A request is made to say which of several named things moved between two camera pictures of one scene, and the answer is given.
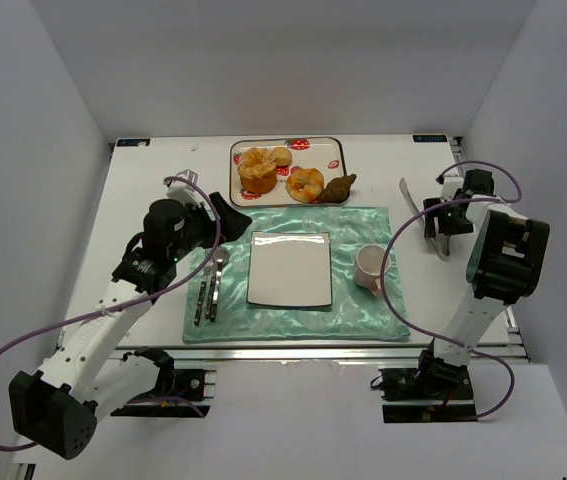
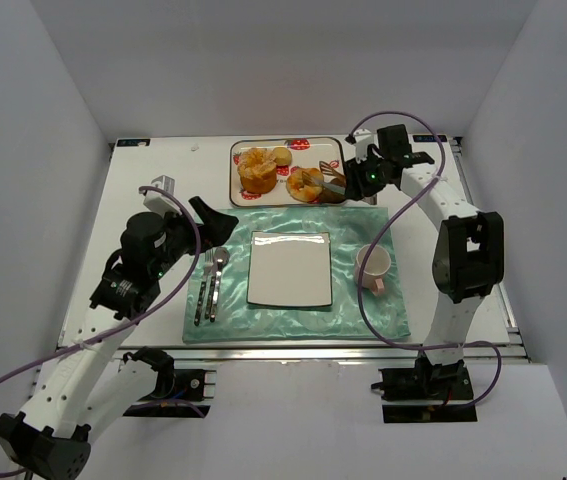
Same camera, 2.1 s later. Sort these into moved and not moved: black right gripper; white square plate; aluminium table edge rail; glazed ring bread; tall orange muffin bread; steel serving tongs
Moved: steel serving tongs; black right gripper
Not moved: aluminium table edge rail; tall orange muffin bread; white square plate; glazed ring bread
